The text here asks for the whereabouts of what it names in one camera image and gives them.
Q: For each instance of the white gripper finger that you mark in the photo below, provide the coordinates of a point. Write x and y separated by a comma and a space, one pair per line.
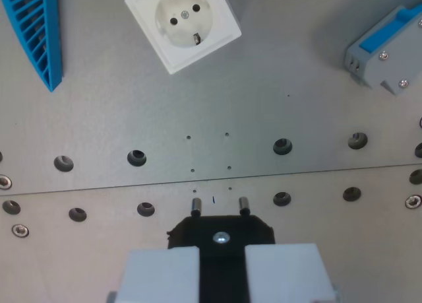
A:
161, 276
283, 273

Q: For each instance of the black two-pin plug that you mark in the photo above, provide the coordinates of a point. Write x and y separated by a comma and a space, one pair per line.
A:
224, 266

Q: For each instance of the silver hex socket bolt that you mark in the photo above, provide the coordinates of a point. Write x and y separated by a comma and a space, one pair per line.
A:
4, 181
413, 201
20, 230

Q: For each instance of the grey and blue electrical module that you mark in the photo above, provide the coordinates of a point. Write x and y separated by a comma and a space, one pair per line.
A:
389, 55

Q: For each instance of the blue slotted plastic rack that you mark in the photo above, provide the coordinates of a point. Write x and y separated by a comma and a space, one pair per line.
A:
39, 35

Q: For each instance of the white square wall socket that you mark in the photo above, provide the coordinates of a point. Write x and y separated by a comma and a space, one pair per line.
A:
183, 22

